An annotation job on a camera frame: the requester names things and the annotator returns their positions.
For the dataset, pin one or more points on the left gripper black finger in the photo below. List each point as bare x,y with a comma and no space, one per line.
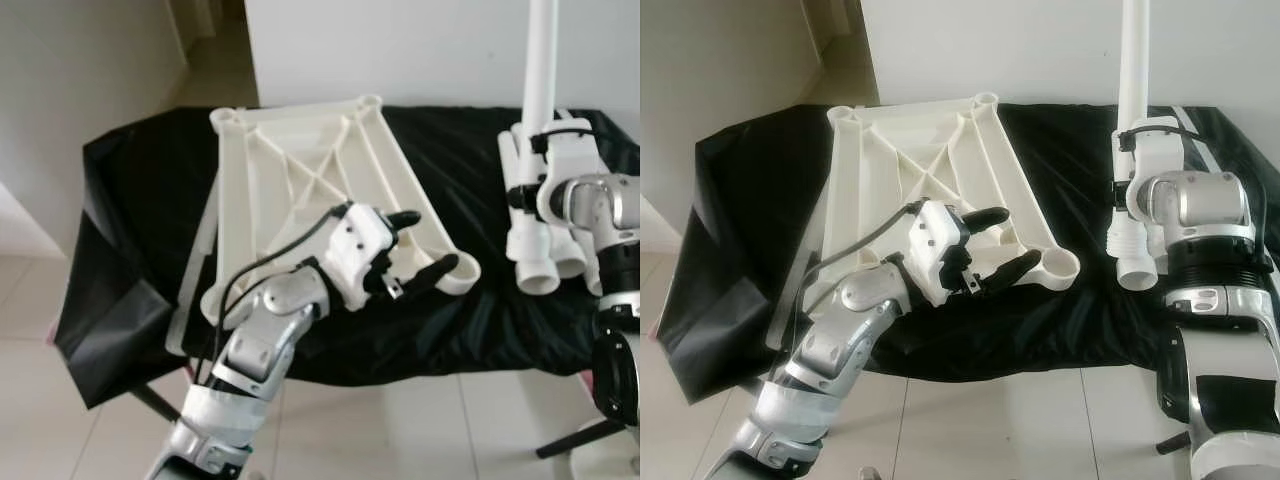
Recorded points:
430,275
993,215
405,220
1015,272

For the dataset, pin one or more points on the white plastic children table top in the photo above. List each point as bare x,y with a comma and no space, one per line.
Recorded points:
1000,180
390,180

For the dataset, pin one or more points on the white plastic table leg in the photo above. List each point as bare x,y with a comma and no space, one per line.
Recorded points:
592,282
1135,270
1135,60
541,60
535,270
570,262

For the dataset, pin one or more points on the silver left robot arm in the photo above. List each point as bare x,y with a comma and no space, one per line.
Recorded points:
260,340
850,330

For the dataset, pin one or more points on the black plastic table cover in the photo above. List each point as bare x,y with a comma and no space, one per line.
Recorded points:
470,150
1060,150

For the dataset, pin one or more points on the black metal table leg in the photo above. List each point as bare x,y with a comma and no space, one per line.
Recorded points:
570,440
155,403
1172,443

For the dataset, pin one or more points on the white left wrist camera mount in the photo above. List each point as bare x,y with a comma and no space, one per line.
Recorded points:
940,240
355,245

